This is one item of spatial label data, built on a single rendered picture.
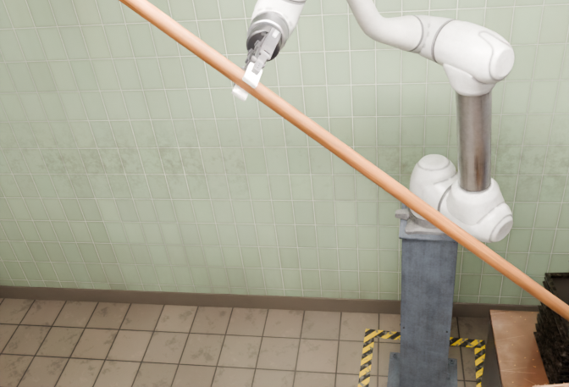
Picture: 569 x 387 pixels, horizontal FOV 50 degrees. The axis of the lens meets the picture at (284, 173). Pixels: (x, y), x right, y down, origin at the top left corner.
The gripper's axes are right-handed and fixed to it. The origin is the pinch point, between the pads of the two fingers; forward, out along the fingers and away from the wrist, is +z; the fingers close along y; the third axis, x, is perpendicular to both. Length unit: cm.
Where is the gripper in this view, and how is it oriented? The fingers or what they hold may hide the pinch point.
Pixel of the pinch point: (247, 81)
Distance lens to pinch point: 119.6
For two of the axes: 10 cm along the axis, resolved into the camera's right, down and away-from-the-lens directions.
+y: -5.8, 6.1, 5.5
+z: -1.5, 5.8, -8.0
